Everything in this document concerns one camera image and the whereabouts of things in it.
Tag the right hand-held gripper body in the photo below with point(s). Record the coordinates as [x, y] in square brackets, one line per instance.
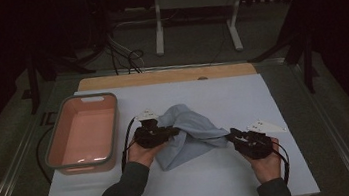
[255, 146]

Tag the person's right hand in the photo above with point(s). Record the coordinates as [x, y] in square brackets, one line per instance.
[267, 169]

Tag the black tripod stand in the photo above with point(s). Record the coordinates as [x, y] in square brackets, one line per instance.
[34, 85]
[307, 61]

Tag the wooden board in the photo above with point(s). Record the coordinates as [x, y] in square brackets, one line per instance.
[160, 77]

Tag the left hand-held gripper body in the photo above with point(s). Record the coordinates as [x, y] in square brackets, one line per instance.
[150, 136]

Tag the light blue cloth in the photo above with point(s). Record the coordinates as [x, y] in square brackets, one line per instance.
[194, 136]

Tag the white table sheet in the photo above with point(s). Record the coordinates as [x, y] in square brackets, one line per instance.
[195, 90]

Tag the person's left hand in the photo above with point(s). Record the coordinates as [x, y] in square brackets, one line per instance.
[142, 155]

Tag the pink basin with grey rim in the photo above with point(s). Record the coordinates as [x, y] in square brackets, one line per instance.
[83, 136]

